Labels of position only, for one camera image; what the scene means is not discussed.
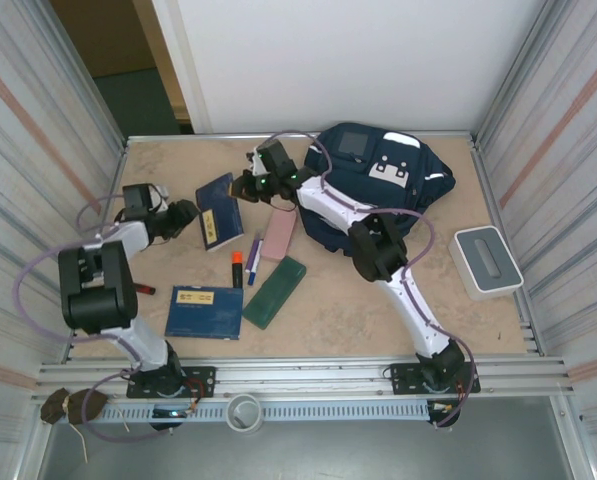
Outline brown cloth bundle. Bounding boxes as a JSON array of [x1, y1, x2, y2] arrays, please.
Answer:
[[40, 387, 110, 426]]

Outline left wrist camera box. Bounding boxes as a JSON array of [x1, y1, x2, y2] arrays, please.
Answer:
[[147, 184, 172, 211]]

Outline navy blue backpack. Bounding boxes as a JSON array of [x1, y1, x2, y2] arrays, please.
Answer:
[[295, 122, 457, 259]]

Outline pink pencil case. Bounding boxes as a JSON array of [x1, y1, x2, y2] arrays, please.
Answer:
[[260, 208, 298, 263]]

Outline aluminium table edge bar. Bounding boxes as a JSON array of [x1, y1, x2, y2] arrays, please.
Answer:
[[125, 130, 474, 144]]

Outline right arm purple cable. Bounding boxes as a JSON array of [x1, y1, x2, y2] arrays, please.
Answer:
[[272, 128, 479, 430]]

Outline small blue notebook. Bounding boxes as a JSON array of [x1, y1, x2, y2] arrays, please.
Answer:
[[195, 172, 246, 253]]

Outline orange black highlighter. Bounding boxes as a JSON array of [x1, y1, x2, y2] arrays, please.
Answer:
[[230, 251, 245, 290]]

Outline brown wooden door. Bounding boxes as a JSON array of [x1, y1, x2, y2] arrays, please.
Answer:
[[50, 0, 158, 79]]

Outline slotted grey cable duct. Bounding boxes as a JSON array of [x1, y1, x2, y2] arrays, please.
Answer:
[[100, 402, 432, 424]]

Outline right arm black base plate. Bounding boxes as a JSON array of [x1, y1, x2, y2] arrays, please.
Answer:
[[387, 360, 481, 396]]

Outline large blue notebook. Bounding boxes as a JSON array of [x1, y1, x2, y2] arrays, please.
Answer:
[[164, 285, 245, 342]]

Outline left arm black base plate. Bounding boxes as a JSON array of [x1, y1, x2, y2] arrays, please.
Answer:
[[126, 366, 217, 400]]

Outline white grey box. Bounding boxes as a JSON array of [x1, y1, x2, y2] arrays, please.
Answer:
[[447, 225, 524, 302]]

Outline green pencil case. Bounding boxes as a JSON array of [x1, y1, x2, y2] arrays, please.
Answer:
[[241, 255, 308, 331]]

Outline white pen blue cap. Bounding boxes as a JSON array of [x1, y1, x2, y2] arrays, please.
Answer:
[[247, 239, 265, 288]]

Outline small electronics board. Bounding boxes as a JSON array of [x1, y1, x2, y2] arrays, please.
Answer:
[[427, 399, 463, 416], [150, 407, 199, 420]]

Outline white pipe ring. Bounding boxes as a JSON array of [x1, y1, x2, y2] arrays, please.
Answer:
[[226, 393, 264, 431]]

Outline aluminium mounting rail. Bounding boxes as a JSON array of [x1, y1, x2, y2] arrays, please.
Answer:
[[37, 355, 577, 400]]

